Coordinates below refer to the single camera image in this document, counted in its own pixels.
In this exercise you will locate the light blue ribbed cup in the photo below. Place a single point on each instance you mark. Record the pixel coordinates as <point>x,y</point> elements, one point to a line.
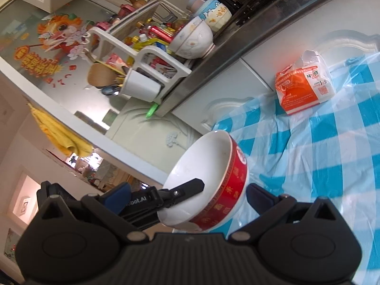
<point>206,6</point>

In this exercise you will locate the blue checkered plastic tablecloth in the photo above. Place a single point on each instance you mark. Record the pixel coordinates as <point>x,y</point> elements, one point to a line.
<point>326,169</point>

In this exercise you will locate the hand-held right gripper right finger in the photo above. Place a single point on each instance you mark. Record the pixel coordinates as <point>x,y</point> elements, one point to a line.
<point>257,197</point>

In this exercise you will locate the yellow cloth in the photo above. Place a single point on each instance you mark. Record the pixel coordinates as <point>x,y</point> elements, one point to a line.
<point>59,133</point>

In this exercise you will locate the orange dragon window sticker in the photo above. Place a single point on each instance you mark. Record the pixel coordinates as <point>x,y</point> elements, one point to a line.
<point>59,29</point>

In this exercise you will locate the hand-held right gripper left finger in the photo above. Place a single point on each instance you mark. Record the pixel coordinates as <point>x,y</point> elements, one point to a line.
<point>118,197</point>

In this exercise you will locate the orange tissue pack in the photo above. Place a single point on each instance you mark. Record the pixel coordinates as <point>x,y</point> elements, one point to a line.
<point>299,92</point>

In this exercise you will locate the white floral bowl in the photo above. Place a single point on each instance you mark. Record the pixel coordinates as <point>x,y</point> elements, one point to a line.
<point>193,41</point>

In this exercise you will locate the red seasoning bottle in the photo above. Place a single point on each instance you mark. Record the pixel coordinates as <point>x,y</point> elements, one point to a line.
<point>160,32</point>

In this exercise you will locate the wooden spatula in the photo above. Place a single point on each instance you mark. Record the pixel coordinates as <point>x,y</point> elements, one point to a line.
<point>99,75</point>

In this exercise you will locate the small bowl orange flowers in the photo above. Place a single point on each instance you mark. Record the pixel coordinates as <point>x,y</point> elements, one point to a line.
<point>218,16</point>

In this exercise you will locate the white utensil holder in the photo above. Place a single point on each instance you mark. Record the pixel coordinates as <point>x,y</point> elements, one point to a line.
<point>139,86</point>

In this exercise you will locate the grey metal-edged countertop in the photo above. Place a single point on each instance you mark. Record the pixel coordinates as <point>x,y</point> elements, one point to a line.
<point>231,44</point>

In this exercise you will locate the white cabinet door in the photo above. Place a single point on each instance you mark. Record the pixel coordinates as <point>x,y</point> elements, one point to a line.
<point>225,89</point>
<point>297,35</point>

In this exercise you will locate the green plastic clip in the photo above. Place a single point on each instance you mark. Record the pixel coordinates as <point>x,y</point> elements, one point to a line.
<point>153,110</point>

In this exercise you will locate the red and white bowl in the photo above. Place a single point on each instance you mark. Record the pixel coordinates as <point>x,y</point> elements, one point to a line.
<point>207,160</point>

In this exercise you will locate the wooden cutting board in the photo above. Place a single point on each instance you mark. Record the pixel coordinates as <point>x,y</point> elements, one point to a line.
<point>133,20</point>

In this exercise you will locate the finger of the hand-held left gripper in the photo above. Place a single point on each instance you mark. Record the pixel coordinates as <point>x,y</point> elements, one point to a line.
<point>187,187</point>

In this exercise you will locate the white plastic kitchen rack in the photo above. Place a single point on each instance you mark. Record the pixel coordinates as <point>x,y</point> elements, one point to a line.
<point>178,75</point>

